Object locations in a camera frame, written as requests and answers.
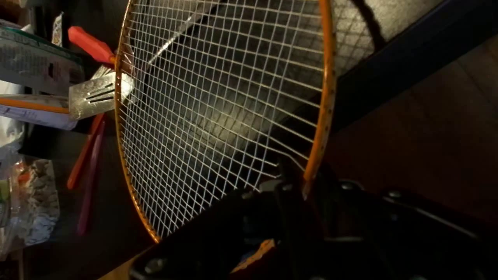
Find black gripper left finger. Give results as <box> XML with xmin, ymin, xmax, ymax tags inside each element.
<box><xmin>127</xmin><ymin>175</ymin><xmax>319</xmax><ymax>280</ymax></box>

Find metal slotted spatula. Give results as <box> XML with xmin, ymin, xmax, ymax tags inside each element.
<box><xmin>68</xmin><ymin>65</ymin><xmax>135</xmax><ymax>121</ymax></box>

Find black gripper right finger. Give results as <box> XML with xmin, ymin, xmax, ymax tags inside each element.
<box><xmin>317</xmin><ymin>163</ymin><xmax>498</xmax><ymax>280</ymax></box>

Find orange handled utensil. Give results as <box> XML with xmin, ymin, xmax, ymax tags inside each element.
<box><xmin>65</xmin><ymin>113</ymin><xmax>106</xmax><ymax>191</ymax></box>

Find orange racket with red handle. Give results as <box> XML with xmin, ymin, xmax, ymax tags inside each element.
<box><xmin>67</xmin><ymin>0</ymin><xmax>339</xmax><ymax>245</ymax></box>

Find red stick utensil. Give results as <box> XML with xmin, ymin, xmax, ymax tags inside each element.
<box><xmin>74</xmin><ymin>118</ymin><xmax>109</xmax><ymax>237</ymax></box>

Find clear plastic food container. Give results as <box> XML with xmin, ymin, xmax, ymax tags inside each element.
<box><xmin>0</xmin><ymin>153</ymin><xmax>62</xmax><ymax>261</ymax></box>

